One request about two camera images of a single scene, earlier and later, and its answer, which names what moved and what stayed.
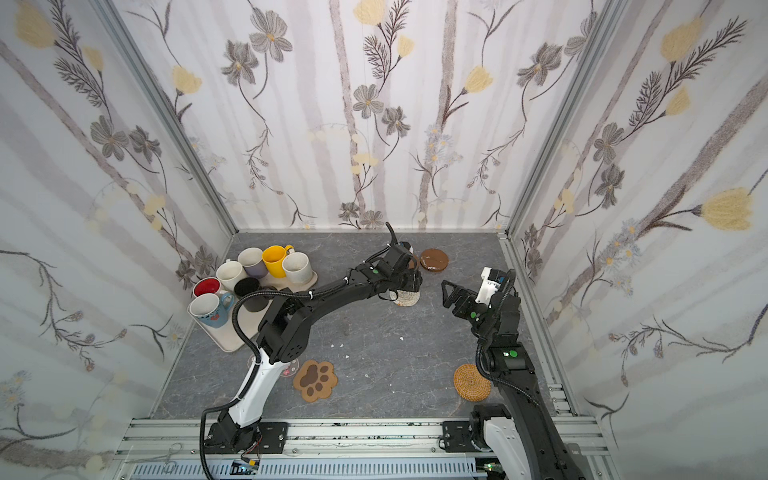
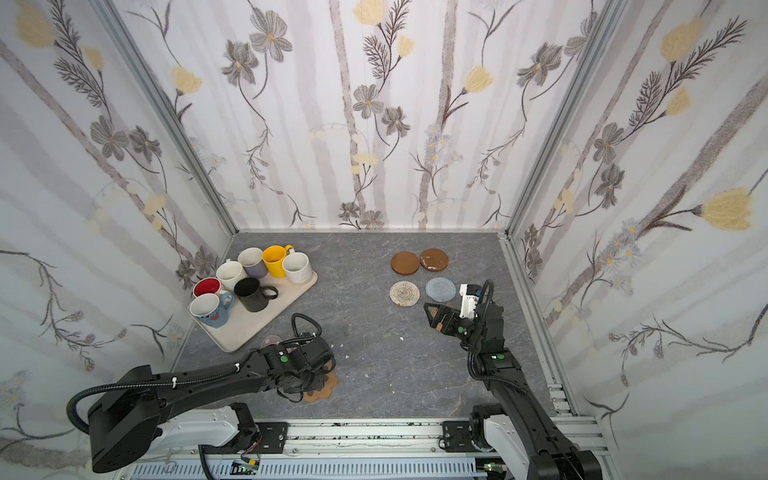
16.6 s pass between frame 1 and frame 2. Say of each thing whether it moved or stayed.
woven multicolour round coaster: stayed
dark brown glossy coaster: stayed
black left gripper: moved
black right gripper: moved
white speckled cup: stayed
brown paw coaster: stayed
